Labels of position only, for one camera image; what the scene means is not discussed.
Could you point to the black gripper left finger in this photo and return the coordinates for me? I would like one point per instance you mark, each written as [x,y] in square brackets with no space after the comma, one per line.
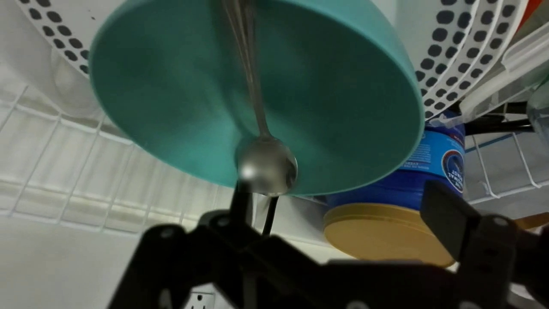
[190,268]

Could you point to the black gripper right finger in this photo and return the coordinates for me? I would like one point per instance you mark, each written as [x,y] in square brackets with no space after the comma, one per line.
[492,263]

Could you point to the silver spoon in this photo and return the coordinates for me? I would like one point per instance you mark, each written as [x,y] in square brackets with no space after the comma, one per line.
[269,165]

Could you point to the light blue bowl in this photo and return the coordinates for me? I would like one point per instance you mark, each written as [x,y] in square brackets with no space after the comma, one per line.
[172,103]

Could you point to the blue coffee can tan lid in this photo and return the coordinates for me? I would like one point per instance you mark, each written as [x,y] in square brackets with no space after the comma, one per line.
[389,232]

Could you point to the white dish rack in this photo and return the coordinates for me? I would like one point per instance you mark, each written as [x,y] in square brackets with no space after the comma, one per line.
[58,189]

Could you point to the white wall outlet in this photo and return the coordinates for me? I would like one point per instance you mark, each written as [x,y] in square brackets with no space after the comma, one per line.
[203,299]

